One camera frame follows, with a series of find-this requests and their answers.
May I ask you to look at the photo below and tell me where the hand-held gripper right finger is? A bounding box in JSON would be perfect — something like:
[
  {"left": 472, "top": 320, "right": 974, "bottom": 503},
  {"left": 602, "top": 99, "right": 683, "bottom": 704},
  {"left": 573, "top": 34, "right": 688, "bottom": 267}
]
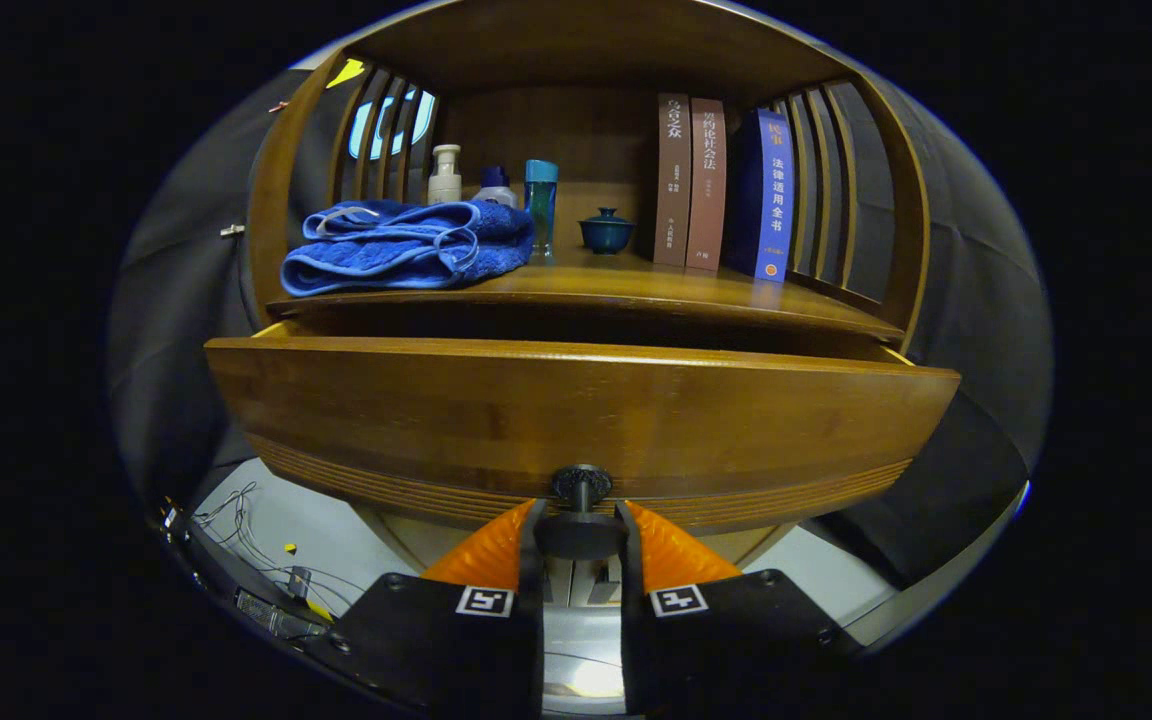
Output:
[{"left": 616, "top": 500, "right": 867, "bottom": 719}]

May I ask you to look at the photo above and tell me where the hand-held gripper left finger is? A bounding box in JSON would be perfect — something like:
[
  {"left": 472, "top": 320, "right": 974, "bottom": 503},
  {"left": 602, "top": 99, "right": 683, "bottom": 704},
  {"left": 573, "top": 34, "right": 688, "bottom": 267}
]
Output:
[{"left": 306, "top": 498, "right": 547, "bottom": 719}]

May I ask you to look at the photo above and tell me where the wooden drawer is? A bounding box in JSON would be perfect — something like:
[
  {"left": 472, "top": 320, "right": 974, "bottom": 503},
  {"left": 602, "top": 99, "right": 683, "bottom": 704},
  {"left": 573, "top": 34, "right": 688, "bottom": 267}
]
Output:
[{"left": 204, "top": 320, "right": 962, "bottom": 561}]

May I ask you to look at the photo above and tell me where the wooden countertop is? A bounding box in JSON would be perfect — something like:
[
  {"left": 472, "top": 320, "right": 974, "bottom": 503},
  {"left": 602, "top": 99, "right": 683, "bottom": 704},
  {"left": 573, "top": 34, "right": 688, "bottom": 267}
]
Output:
[{"left": 266, "top": 180, "right": 907, "bottom": 341}]

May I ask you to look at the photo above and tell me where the wooden cabinet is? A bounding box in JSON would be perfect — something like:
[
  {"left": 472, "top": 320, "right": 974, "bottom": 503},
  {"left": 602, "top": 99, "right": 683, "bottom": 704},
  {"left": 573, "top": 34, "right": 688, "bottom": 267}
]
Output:
[{"left": 246, "top": 0, "right": 932, "bottom": 606}]

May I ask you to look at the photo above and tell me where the dark blue lidded teacup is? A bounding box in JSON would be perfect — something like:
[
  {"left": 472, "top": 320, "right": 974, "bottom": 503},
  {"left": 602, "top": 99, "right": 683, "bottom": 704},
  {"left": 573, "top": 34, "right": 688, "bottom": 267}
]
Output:
[{"left": 577, "top": 207, "right": 636, "bottom": 255}]

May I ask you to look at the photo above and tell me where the folded blue towel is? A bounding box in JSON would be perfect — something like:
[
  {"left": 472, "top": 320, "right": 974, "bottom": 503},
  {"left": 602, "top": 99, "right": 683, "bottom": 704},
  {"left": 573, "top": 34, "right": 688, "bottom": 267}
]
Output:
[{"left": 280, "top": 198, "right": 537, "bottom": 298}]

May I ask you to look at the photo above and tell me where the clear teal bottle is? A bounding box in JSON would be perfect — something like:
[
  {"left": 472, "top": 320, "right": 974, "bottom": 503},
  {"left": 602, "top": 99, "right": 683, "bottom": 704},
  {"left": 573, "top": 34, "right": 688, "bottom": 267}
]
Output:
[{"left": 524, "top": 159, "right": 559, "bottom": 263}]

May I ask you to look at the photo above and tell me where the white bottle blue cap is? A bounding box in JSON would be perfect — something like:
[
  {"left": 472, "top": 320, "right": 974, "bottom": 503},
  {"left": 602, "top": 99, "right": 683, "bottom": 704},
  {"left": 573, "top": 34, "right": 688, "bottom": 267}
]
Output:
[{"left": 476, "top": 166, "right": 519, "bottom": 209}]

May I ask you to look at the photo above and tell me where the light brown book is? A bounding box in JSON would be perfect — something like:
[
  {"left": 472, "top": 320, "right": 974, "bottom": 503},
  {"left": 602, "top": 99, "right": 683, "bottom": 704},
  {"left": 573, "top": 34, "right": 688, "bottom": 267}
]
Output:
[{"left": 685, "top": 97, "right": 727, "bottom": 272}]

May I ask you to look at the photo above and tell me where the dark brown book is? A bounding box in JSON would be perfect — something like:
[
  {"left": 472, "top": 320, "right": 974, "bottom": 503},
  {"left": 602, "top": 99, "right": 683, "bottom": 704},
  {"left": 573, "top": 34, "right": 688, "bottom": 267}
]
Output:
[{"left": 653, "top": 93, "right": 692, "bottom": 268}]

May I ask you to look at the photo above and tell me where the blue book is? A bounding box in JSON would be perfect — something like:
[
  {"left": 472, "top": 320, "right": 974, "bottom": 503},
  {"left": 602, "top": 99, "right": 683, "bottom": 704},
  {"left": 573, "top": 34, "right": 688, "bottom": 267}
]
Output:
[{"left": 726, "top": 108, "right": 795, "bottom": 283}]

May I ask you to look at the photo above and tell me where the white pump bottle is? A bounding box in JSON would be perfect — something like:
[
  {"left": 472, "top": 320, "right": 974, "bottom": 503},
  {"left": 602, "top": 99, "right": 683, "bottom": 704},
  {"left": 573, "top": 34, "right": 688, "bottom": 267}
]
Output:
[{"left": 427, "top": 144, "right": 463, "bottom": 205}]

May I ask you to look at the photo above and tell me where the black backdrop cloth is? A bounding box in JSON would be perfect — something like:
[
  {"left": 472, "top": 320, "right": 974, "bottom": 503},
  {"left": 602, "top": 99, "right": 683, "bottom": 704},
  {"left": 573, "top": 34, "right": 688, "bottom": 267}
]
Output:
[{"left": 104, "top": 60, "right": 1055, "bottom": 591}]

